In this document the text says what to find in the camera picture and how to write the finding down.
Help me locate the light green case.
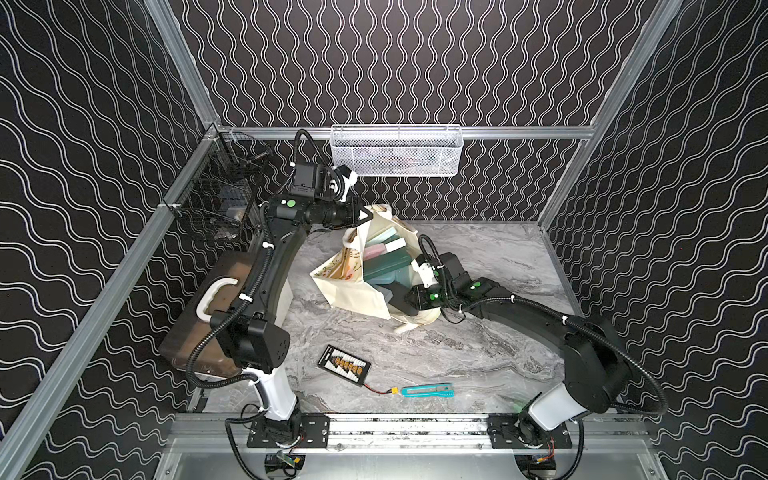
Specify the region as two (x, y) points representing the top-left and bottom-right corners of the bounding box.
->
(366, 227), (399, 247)

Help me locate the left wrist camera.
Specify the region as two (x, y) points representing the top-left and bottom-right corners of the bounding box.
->
(288, 162), (358, 202)

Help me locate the brown storage box white handle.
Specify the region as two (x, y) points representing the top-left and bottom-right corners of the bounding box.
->
(158, 250), (295, 376)

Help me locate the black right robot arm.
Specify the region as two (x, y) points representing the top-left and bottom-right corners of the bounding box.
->
(393, 279), (669, 436)

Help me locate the dark green pencil case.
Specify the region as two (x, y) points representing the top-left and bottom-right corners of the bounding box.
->
(363, 249), (413, 287)

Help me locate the black wire basket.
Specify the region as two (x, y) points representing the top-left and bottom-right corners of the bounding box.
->
(172, 132), (274, 245)

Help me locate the black battery pack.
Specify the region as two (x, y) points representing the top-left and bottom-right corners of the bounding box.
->
(317, 345), (371, 386)

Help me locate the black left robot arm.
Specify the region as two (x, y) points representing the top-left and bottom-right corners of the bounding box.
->
(185, 197), (373, 422)

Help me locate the cream canvas tote bag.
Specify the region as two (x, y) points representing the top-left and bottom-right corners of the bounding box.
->
(310, 204), (440, 333)

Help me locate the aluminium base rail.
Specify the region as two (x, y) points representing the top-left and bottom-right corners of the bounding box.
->
(167, 413), (651, 454)

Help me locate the teal utility knife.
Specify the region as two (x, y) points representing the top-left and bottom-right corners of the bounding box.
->
(399, 383), (455, 398)

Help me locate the white wire mesh basket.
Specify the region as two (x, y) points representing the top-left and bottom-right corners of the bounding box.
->
(329, 124), (464, 177)

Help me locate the red battery wire yellow plug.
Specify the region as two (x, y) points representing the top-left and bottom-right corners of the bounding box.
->
(363, 384), (401, 395)

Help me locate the black pencil case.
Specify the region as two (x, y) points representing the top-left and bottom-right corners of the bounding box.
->
(382, 282), (420, 316)

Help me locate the pink pencil case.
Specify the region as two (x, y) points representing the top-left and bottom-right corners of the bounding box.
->
(363, 243), (388, 261)

